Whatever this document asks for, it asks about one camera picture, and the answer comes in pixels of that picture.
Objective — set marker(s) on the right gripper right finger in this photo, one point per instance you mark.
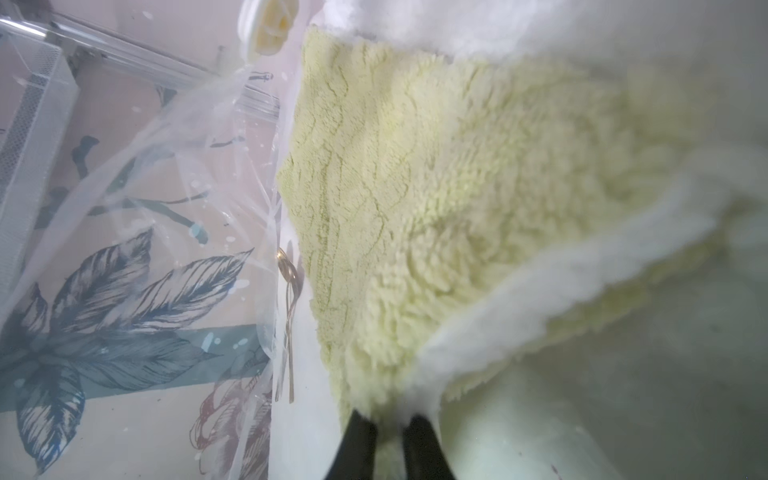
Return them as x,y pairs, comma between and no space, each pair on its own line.
423,455

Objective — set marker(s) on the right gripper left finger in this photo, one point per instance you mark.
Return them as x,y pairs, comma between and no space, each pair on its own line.
355,457

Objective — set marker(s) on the pale green fleece blanket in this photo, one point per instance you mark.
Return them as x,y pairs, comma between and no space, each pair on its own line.
542,225

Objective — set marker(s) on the white mesh wall basket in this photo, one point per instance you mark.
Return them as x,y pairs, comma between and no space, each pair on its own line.
38,95

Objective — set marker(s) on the clear plastic vacuum bag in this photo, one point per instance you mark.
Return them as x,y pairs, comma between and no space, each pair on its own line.
138,340

